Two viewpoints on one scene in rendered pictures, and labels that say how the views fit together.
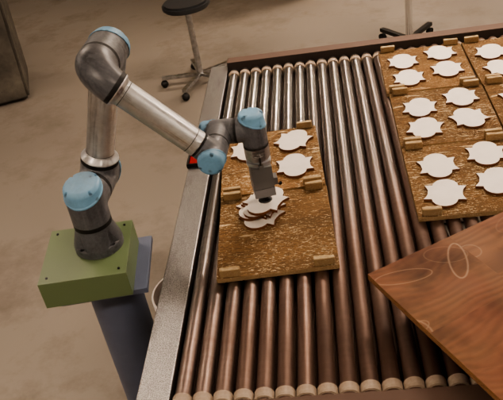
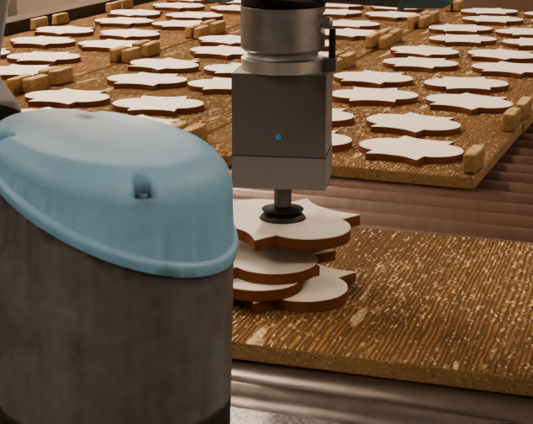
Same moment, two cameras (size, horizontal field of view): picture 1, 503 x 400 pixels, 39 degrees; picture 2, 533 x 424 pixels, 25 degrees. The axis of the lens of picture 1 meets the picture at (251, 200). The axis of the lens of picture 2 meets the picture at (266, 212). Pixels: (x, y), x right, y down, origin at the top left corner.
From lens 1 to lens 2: 2.13 m
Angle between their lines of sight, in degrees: 71
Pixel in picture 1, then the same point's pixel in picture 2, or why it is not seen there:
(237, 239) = (365, 330)
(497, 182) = (424, 123)
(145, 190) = not seen: outside the picture
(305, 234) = (432, 259)
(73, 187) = (124, 152)
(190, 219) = not seen: hidden behind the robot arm
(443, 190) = (401, 146)
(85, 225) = (222, 370)
